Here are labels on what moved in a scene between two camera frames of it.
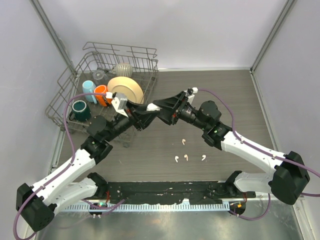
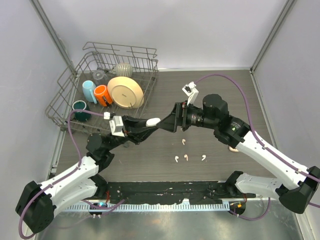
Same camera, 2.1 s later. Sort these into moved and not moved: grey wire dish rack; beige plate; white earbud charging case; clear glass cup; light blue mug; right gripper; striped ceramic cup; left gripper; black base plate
Moved: right gripper; white earbud charging case; left gripper
Not moved: light blue mug; clear glass cup; beige plate; grey wire dish rack; black base plate; striped ceramic cup
